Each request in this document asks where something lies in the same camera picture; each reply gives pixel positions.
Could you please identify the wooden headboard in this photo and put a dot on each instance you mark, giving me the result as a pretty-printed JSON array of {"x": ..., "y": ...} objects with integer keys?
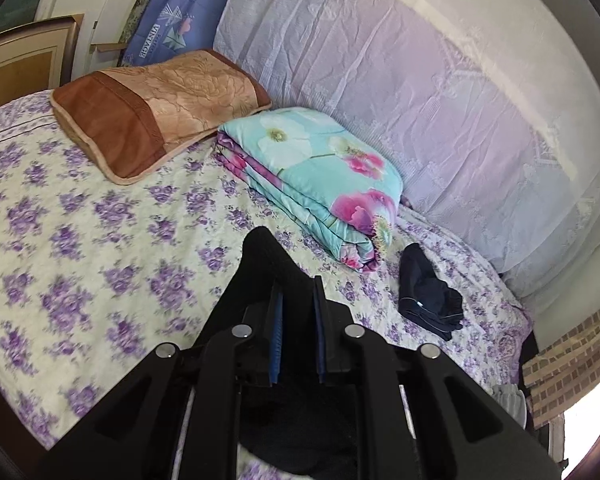
[{"x": 22, "y": 60}]

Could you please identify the blue printed cloth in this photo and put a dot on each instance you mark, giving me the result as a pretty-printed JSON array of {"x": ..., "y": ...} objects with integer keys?
[{"x": 180, "y": 15}]

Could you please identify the dark navy folded cloth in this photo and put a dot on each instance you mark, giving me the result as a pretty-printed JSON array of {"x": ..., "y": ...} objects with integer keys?
[{"x": 427, "y": 295}]

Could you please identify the white crumpled cloth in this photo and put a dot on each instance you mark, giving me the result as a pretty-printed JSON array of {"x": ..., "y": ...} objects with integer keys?
[{"x": 511, "y": 396}]

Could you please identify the brown satin pillow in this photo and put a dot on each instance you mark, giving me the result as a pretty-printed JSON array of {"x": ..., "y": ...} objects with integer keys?
[{"x": 155, "y": 105}]

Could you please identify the black pants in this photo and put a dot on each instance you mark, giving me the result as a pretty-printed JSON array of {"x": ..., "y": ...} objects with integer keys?
[{"x": 266, "y": 255}]

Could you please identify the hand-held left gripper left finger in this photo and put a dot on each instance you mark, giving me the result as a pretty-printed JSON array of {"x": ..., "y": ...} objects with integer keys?
[{"x": 276, "y": 340}]

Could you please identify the purple floral bed sheet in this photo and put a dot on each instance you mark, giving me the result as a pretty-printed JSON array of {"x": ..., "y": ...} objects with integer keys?
[{"x": 105, "y": 220}]

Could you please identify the folded teal floral blanket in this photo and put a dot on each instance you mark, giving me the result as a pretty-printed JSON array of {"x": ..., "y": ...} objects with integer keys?
[{"x": 320, "y": 175}]

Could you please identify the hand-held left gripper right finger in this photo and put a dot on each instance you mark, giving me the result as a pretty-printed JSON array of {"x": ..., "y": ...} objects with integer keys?
[{"x": 321, "y": 340}]

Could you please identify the white lace curtain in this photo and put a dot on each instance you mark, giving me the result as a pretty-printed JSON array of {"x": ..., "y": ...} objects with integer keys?
[{"x": 430, "y": 90}]

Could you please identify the brick pattern paper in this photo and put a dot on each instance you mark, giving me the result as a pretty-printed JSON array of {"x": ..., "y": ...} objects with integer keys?
[{"x": 572, "y": 360}]

